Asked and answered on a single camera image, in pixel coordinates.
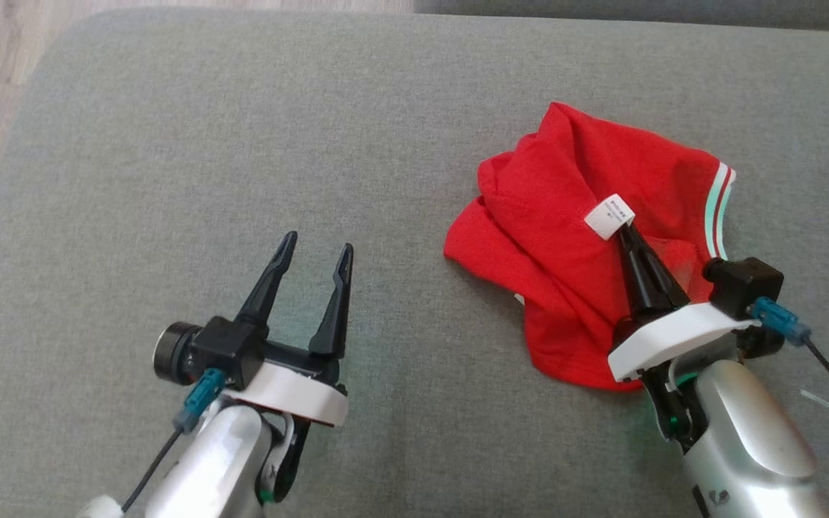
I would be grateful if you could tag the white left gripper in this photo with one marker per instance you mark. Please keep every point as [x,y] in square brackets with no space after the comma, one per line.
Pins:
[292,388]

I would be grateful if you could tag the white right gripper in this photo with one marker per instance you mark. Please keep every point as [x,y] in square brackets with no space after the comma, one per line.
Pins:
[673,334]

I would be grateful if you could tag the red basketball jersey number 23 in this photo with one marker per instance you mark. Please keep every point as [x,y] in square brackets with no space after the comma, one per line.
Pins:
[565,252]

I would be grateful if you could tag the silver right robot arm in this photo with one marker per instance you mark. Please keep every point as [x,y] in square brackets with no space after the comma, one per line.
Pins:
[753,446]

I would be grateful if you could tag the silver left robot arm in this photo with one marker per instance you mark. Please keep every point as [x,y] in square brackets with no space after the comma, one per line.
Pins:
[206,460]

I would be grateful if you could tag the grey fabric sofa seat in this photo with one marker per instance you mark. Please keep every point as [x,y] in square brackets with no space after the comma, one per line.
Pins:
[400,180]

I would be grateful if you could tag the grey sofa cushion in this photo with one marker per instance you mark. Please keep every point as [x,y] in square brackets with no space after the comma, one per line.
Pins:
[637,11]

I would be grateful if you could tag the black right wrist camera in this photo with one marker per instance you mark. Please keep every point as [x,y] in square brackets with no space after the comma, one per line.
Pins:
[745,288]

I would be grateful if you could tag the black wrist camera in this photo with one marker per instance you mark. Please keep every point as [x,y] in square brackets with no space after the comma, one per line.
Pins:
[745,288]
[206,349]

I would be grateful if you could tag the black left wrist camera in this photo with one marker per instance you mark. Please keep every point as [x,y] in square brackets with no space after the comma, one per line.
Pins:
[206,349]

